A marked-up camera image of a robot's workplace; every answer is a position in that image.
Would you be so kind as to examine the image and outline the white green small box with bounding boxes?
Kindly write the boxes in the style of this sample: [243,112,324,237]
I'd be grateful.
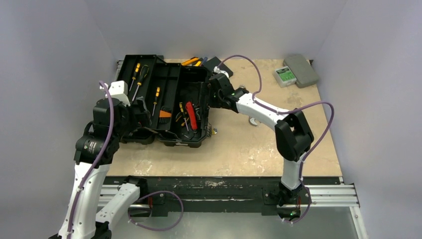
[273,66,297,88]

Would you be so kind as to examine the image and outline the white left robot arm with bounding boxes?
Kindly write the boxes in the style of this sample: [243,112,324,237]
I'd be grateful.
[52,98,148,239]

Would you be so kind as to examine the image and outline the yellow tools behind toolbox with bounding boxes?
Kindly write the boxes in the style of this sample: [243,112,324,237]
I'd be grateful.
[181,57,208,67]

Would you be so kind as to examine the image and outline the grey sharpening stone block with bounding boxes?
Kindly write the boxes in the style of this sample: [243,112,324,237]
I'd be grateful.
[284,54,320,88]

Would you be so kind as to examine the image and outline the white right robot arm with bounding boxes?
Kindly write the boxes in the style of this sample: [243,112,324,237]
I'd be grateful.
[210,73,314,203]

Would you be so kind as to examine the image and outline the red handled pliers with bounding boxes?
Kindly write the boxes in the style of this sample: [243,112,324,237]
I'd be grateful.
[186,101,198,131]

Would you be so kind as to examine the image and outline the black plastic toolbox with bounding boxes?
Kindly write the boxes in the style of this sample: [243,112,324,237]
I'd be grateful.
[115,55,211,148]

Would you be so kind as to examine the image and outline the small yellow black screwdriver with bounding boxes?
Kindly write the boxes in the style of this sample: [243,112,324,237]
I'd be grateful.
[128,62,141,92]

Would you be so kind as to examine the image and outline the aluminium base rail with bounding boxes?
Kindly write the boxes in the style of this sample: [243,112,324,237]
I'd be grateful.
[98,184,360,207]

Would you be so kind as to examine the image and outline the black flat case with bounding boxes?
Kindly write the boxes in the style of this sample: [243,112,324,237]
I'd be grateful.
[203,56,233,77]

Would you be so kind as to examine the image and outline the black toolbox tray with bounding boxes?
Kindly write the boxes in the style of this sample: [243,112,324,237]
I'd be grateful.
[117,55,182,131]

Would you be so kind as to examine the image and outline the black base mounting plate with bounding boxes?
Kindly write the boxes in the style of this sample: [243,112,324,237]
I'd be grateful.
[102,176,341,218]

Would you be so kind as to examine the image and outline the red handled adjustable wrench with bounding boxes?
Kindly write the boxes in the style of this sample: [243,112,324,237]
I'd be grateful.
[248,117,261,126]

